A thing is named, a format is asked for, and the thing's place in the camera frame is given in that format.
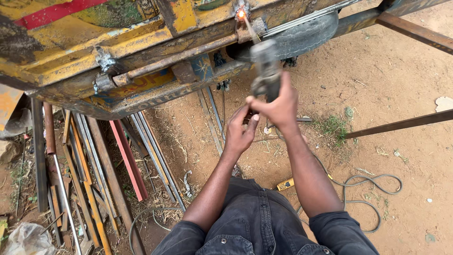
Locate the person's left hand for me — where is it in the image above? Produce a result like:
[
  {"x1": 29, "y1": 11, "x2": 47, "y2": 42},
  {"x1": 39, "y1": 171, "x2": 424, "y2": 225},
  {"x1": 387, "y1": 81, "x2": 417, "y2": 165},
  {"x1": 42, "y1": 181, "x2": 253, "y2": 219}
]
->
[{"x1": 224, "y1": 105, "x2": 261, "y2": 157}]

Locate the person's right hand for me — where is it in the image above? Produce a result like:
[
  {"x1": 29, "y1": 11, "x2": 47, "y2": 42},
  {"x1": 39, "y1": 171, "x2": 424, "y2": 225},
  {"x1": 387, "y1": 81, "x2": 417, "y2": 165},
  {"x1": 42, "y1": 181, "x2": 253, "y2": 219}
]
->
[{"x1": 246, "y1": 71, "x2": 300, "y2": 130}]

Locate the grey welding electrode holder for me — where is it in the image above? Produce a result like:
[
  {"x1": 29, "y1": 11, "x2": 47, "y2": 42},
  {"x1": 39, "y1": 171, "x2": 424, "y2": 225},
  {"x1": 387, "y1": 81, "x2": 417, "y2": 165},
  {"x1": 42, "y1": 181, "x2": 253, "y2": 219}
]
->
[{"x1": 249, "y1": 39, "x2": 282, "y2": 104}]

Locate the flat grey metal strip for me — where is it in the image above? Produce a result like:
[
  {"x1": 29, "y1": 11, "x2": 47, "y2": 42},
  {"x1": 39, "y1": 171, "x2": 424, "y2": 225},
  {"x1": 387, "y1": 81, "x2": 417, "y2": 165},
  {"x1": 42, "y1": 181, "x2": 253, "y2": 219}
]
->
[
  {"x1": 206, "y1": 86, "x2": 227, "y2": 142},
  {"x1": 197, "y1": 89, "x2": 224, "y2": 157}
]

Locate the yellow power tool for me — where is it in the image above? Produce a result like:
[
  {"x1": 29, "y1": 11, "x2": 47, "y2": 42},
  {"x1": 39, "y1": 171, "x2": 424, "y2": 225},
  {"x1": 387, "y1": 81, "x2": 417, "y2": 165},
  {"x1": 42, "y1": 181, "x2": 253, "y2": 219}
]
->
[{"x1": 276, "y1": 177, "x2": 295, "y2": 192}]

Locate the black truck tyre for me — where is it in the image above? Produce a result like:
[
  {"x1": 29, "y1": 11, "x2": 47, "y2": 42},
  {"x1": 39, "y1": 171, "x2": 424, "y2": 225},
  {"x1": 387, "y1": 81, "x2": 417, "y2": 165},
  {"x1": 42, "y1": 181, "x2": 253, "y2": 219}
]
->
[{"x1": 226, "y1": 11, "x2": 339, "y2": 62}]

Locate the glowing welding rod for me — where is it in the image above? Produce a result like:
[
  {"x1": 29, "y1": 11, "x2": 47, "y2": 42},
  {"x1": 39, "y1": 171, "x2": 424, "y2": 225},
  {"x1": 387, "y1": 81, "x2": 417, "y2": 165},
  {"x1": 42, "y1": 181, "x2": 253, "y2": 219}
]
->
[{"x1": 236, "y1": 9, "x2": 262, "y2": 44}]

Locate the person's dark denim shirt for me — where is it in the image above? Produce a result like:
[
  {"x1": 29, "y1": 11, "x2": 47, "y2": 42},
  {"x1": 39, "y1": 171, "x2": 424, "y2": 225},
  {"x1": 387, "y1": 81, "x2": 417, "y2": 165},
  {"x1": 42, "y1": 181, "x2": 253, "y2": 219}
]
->
[{"x1": 151, "y1": 177, "x2": 381, "y2": 255}]

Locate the red metal angle bar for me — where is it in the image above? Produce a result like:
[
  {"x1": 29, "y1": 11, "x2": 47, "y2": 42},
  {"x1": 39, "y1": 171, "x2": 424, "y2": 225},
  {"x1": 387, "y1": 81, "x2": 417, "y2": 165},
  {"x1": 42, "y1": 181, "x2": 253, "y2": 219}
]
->
[{"x1": 109, "y1": 120, "x2": 149, "y2": 202}]

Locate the yellow painted truck body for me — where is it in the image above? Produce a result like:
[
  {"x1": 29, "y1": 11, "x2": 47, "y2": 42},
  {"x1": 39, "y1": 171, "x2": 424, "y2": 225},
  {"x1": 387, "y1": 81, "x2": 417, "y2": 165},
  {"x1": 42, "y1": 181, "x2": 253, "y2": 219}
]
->
[{"x1": 0, "y1": 0, "x2": 358, "y2": 121}]

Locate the pile of rusty metal bars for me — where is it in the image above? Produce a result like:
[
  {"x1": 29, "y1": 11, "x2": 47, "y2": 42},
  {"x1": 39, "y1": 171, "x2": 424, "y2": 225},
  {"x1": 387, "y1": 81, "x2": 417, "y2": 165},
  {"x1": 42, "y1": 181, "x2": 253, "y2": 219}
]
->
[{"x1": 30, "y1": 98, "x2": 187, "y2": 255}]

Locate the white flat scrap piece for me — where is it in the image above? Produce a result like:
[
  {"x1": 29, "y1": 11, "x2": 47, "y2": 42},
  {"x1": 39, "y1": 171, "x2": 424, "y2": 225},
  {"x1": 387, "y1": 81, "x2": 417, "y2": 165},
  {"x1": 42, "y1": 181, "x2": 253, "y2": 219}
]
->
[{"x1": 435, "y1": 96, "x2": 453, "y2": 113}]

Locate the crumpled clear plastic bag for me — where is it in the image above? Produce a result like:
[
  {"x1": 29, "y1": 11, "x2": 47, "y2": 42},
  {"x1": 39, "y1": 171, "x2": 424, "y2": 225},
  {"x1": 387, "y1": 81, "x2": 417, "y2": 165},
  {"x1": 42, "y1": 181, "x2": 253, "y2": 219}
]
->
[{"x1": 2, "y1": 222, "x2": 57, "y2": 255}]

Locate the grey welding cable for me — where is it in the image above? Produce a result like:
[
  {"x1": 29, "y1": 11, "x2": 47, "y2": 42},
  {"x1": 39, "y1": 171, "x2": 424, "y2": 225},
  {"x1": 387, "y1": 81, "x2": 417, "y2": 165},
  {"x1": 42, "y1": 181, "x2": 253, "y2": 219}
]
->
[{"x1": 297, "y1": 152, "x2": 403, "y2": 234}]

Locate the thin grey cable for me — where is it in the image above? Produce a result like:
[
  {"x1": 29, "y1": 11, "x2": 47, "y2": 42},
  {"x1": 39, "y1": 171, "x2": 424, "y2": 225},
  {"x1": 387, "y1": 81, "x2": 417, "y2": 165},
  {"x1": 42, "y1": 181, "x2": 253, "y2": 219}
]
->
[{"x1": 128, "y1": 207, "x2": 185, "y2": 255}]

